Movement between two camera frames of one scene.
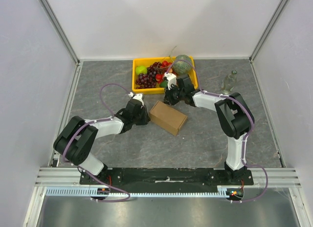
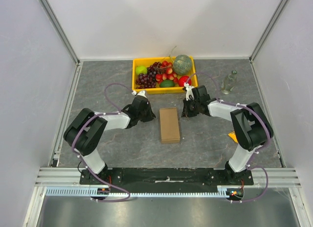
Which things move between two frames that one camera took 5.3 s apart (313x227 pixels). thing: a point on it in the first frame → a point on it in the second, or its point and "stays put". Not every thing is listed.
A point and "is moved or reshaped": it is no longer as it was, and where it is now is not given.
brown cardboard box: (167, 117) is moved or reshaped
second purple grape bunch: (156, 68) stays put
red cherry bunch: (166, 66) stays put
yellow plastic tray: (147, 61) stays put
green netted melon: (182, 67) stays put
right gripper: (171, 94) → (190, 107)
